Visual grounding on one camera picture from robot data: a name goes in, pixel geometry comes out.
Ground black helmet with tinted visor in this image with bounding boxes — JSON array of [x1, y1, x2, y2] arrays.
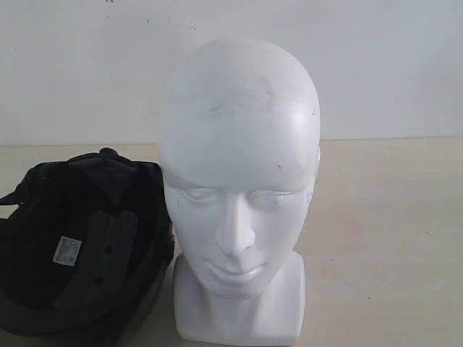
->
[[1, 147, 174, 346]]

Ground white mannequin head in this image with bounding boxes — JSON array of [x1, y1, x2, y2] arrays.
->
[[158, 38, 320, 346]]

